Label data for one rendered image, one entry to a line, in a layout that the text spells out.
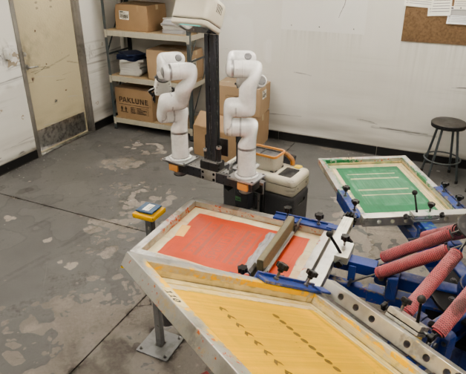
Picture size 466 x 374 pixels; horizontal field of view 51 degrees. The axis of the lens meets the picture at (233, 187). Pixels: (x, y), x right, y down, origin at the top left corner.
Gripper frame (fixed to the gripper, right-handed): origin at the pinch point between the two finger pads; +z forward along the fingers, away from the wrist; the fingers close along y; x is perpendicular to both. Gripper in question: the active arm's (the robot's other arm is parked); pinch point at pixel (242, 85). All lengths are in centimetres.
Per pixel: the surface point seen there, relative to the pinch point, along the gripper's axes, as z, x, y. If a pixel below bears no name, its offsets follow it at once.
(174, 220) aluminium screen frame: -42, -76, -48
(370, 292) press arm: -111, -95, 21
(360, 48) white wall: 187, 83, 207
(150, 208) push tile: -22, -73, -56
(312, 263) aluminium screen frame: -97, -86, 1
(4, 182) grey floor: 282, -87, -149
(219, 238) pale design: -59, -82, -29
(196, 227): -46, -79, -37
